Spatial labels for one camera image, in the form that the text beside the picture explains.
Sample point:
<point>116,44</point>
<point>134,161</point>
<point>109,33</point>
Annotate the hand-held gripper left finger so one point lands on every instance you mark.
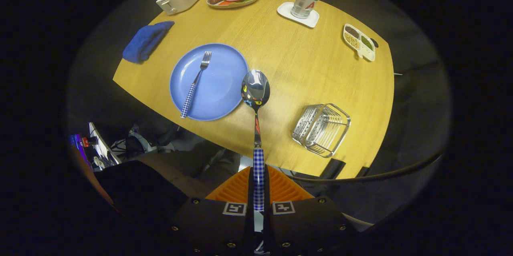
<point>212,228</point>

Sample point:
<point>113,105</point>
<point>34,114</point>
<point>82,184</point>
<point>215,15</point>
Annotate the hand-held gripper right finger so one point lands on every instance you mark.
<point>304,228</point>

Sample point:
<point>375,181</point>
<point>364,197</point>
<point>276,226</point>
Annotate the person's grey trouser leg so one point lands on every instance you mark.
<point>192,168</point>

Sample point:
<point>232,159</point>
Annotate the open laptop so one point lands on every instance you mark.
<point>102,146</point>

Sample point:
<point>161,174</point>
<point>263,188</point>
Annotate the blue round plate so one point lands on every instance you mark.
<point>220,87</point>

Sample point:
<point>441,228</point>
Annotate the white compartment dish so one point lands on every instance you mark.
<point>359,42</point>

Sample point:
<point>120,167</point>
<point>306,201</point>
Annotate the blue folded towel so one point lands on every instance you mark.
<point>144,41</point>

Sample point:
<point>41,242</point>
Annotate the white coaster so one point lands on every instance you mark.
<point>285,9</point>

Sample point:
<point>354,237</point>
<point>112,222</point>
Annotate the red vegetable slice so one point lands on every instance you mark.
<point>225,3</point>

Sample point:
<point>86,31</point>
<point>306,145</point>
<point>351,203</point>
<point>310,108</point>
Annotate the white drink bottle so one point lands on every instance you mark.
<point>305,1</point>

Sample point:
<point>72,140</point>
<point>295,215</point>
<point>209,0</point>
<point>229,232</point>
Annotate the black table bracket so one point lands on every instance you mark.
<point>362,172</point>
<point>333,168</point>

